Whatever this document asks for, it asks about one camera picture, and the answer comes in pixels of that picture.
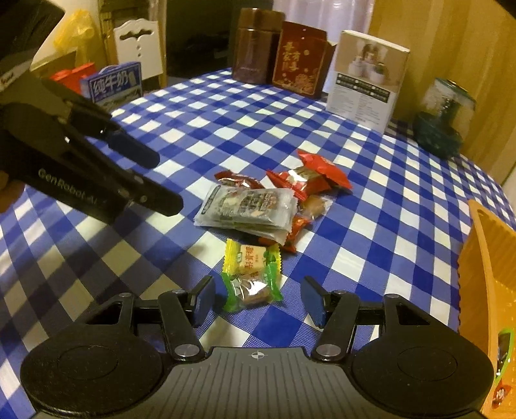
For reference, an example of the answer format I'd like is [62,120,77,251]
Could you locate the dark red snack packet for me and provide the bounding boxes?
[213,170,263,190]

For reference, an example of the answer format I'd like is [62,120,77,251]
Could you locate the white product box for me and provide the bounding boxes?
[326,30,411,133]

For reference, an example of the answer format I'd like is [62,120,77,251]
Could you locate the red packet with clear window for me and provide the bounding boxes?
[266,167,331,200]

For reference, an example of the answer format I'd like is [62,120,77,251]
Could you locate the orange plastic tray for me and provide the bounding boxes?
[457,199,516,419]

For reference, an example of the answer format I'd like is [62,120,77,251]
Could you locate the green candy packet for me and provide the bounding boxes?
[221,264,283,313]
[494,327,516,381]

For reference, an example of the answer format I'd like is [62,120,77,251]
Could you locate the blue white milk carton box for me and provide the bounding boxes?
[79,62,145,109]

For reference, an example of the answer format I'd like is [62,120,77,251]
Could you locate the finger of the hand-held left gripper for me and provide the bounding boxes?
[64,120,185,217]
[40,78,161,170]

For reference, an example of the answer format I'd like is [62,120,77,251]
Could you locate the yellow candy packet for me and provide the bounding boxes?
[223,239,282,278]

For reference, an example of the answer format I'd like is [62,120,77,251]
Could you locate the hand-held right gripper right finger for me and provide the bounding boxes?
[302,276,460,361]

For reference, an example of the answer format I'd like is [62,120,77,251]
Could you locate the amber wrapped candy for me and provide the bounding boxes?
[300,194,334,220]

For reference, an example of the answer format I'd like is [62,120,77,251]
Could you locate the white curtain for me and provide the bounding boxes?
[326,0,375,43]

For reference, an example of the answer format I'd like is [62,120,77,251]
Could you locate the glass jar with green lid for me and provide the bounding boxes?
[413,77,476,158]

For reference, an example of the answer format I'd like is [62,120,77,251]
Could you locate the brown ceramic jar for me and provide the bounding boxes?
[233,7,285,85]

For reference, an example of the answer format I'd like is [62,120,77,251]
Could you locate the person's left hand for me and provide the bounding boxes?
[0,172,24,213]

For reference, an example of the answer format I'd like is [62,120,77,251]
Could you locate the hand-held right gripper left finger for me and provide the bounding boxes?
[74,276,216,361]

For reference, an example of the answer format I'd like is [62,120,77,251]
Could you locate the dark brown box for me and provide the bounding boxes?
[272,21,337,101]

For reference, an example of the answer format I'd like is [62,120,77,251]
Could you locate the yellow plastic bag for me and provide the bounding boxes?
[54,9,95,61]

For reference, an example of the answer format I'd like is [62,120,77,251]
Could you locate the wooden panel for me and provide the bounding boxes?
[369,0,516,186]

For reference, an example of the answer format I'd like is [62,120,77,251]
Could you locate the clear grey snack packet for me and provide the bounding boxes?
[193,209,292,246]
[201,183,299,222]

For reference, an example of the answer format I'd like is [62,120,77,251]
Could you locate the small orange red packet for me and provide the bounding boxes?
[258,213,313,254]

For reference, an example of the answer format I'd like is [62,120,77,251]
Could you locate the red candy packet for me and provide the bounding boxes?
[490,376,516,415]

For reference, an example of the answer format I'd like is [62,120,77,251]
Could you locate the red bag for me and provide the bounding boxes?
[50,63,95,97]

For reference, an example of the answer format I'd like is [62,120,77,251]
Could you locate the white chair back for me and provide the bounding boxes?
[113,10,167,91]

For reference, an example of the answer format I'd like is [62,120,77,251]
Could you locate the blue white checkered tablecloth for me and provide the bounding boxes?
[0,66,516,419]

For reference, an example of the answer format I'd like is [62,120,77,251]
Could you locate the large red snack packet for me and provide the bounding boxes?
[297,148,353,191]

